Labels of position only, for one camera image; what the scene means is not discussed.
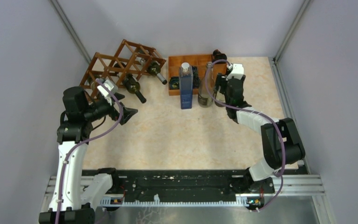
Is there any green bottle silver neck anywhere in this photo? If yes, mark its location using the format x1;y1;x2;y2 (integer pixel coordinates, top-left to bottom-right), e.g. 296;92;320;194
87;76;99;99

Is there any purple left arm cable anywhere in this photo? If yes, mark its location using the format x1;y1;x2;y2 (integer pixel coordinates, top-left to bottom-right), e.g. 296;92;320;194
54;78;124;224

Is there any brown wooden wine rack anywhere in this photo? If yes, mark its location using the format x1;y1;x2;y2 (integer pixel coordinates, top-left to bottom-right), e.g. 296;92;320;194
80;39;166;101

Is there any black object behind tray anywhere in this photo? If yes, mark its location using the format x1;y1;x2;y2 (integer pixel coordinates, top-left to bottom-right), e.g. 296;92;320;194
212;49;227;64

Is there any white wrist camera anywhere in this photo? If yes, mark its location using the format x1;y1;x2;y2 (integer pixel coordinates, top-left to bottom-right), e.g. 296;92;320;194
96;78;118;105
226;63;245;81

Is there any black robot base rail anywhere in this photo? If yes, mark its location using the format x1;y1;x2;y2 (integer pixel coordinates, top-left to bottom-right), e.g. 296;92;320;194
82;168;275;203

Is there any green bottle white label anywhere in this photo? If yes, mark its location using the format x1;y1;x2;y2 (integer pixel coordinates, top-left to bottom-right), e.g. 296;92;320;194
214;90;225;107

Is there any black coiled item right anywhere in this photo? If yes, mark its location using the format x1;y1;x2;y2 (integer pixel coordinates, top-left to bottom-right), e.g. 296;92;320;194
192;66;201;89

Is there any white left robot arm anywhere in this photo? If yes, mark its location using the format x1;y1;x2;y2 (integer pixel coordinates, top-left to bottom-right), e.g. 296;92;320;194
38;86;138;224

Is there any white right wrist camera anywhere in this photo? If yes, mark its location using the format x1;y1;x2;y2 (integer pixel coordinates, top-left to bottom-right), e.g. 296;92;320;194
226;63;245;81

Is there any green bottle black neck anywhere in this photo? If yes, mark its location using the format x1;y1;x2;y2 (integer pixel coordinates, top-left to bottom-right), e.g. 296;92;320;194
123;74;147;104

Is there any black coiled item left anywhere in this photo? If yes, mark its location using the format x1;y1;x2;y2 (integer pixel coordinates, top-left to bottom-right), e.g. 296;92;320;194
169;76;180;90

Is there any clear glass wine bottle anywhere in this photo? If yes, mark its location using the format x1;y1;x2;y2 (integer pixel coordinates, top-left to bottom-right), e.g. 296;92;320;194
198;62;215;108

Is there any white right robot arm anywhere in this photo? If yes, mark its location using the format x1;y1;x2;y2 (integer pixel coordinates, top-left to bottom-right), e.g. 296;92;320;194
215;73;305;192

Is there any black coiled item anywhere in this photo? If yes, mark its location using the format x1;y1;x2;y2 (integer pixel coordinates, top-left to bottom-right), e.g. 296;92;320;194
169;76;180;90
192;66;201;89

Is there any green bottle upper rack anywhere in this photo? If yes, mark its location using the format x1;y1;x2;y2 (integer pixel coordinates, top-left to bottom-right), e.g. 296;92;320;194
147;61;167;85

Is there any blue square glass bottle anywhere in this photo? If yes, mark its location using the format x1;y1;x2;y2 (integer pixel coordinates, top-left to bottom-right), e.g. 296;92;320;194
179;62;193;110

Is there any wooden compartment tray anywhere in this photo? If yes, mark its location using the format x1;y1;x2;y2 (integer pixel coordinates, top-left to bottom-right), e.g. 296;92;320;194
167;54;227;96

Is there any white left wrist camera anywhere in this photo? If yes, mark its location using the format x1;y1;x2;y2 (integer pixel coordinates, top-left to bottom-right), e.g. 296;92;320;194
96;78;118;105

